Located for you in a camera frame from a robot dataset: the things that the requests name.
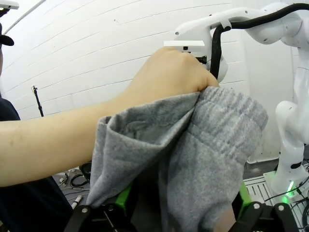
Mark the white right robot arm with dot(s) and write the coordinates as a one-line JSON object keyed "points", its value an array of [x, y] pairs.
{"points": [[289, 120]]}

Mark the person's right forearm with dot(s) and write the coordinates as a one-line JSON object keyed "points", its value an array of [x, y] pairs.
{"points": [[48, 145]]}

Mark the white slotted base plate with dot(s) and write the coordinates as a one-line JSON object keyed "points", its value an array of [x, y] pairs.
{"points": [[258, 187]]}

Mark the black light stand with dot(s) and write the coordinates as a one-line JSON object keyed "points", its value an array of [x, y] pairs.
{"points": [[38, 101]]}

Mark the grey training pants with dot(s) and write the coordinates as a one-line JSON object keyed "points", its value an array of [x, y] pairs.
{"points": [[193, 157]]}

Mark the person's right hand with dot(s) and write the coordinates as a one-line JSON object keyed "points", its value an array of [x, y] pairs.
{"points": [[169, 75]]}

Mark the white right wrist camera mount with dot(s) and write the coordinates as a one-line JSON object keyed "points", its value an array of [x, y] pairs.
{"points": [[183, 43]]}

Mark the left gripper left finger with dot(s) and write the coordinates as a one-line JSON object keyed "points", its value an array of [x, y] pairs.
{"points": [[123, 200]]}

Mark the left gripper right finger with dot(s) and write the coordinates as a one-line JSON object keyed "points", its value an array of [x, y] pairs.
{"points": [[260, 217]]}

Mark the black cap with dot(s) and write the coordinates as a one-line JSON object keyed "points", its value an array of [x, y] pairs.
{"points": [[6, 39]]}

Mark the white ceiling light fixture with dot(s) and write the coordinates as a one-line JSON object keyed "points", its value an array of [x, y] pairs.
{"points": [[8, 4]]}

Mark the person in black t-shirt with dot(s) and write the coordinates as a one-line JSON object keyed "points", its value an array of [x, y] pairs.
{"points": [[24, 207]]}

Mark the white cylindrical connector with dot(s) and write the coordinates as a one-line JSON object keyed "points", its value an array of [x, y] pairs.
{"points": [[77, 201]]}

